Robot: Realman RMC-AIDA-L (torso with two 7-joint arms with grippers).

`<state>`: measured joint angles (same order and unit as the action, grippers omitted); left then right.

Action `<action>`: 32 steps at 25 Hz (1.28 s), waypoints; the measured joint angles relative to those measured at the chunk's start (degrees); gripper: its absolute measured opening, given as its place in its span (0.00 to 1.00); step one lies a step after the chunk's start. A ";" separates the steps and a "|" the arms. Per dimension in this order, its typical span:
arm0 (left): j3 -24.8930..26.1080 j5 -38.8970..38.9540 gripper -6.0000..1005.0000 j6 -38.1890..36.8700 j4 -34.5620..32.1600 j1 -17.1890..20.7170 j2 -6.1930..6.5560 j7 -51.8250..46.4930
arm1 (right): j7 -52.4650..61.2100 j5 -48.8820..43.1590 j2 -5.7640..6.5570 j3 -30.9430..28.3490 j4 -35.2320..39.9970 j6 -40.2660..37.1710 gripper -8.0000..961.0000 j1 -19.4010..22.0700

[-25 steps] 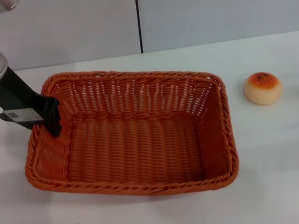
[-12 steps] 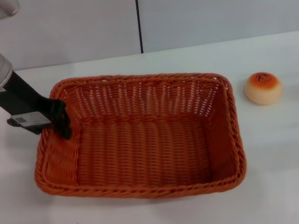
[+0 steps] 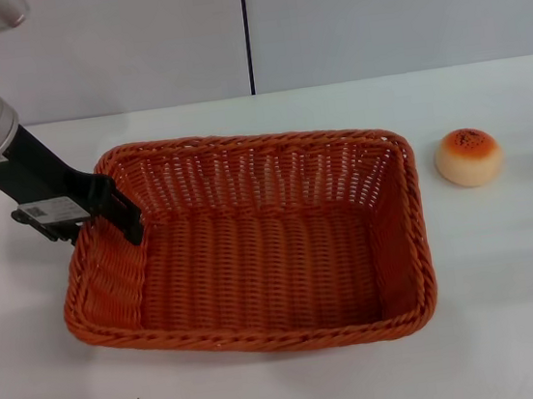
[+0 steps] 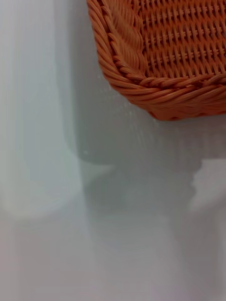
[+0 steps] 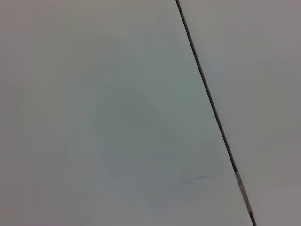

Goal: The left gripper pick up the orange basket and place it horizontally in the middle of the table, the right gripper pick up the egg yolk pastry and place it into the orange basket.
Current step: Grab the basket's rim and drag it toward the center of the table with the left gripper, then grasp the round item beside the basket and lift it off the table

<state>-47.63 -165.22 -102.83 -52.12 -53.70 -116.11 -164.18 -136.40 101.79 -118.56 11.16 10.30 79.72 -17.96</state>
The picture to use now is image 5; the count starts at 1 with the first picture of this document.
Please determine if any black wall panel joint strip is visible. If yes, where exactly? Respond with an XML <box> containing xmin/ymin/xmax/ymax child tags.
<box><xmin>175</xmin><ymin>0</ymin><xmax>257</xmax><ymax>226</ymax></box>

